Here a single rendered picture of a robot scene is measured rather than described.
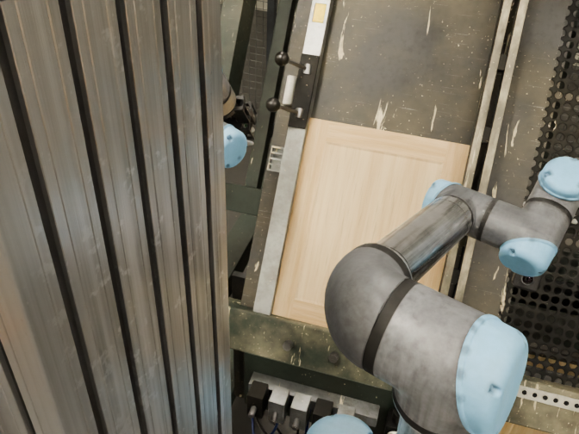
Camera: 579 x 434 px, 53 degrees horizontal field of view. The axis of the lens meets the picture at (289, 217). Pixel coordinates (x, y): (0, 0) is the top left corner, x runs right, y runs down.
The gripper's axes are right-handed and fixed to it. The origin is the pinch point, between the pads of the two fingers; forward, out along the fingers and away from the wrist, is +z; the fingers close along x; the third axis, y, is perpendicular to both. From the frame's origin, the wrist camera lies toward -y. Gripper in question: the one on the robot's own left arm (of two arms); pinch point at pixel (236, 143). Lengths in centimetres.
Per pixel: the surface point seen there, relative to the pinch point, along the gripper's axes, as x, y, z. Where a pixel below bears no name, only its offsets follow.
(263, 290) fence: -31.2, 1.7, 30.6
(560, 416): -60, 79, 39
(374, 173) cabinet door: -0.2, 33.0, 21.0
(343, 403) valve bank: -60, 24, 42
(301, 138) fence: 8.4, 13.2, 15.5
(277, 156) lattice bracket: 5.5, 5.5, 20.5
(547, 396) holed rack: -56, 76, 37
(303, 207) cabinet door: -8.8, 13.3, 24.2
